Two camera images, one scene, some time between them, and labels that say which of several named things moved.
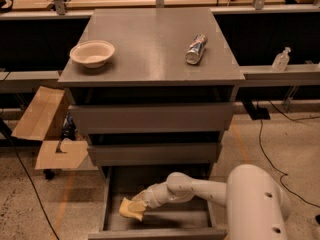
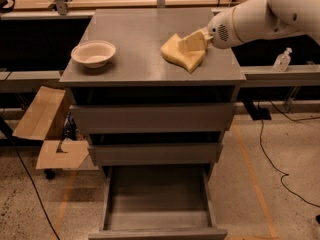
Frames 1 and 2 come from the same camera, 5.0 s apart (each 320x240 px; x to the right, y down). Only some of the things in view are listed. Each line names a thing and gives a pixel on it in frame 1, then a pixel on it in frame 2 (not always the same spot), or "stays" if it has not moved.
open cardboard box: x=42 y=120 stays
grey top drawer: x=150 y=117 stays
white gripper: x=150 y=197 to x=221 y=31
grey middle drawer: x=155 y=154 stays
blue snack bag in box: x=68 y=130 stays
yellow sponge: x=125 y=211 to x=173 y=53
